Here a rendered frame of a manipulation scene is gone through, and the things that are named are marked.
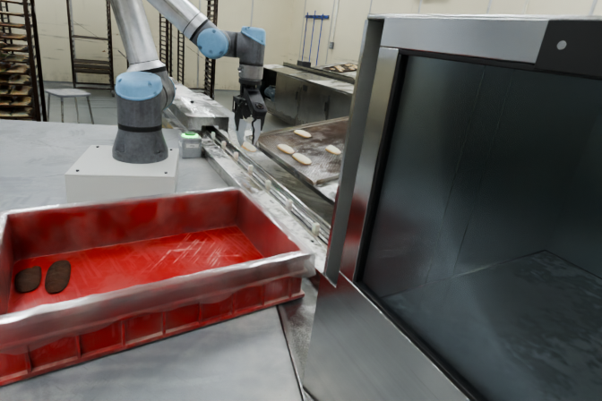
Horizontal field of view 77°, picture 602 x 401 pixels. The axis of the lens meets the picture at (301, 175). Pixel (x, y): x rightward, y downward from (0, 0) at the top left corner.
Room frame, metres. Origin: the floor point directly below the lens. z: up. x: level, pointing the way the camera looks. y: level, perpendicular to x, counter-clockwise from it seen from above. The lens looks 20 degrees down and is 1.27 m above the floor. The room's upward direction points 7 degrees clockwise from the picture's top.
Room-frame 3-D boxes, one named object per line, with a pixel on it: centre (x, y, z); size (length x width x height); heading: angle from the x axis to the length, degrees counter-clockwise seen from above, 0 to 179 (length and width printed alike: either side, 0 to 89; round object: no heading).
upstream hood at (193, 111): (2.11, 0.74, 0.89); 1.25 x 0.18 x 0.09; 31
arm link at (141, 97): (1.05, 0.47, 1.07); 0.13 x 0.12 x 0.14; 8
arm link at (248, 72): (1.21, 0.20, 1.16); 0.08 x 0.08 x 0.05
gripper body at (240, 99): (1.22, 0.20, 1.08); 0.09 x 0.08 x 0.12; 31
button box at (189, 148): (1.33, 0.42, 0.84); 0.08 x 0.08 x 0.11; 31
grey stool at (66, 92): (4.00, 2.59, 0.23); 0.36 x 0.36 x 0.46; 59
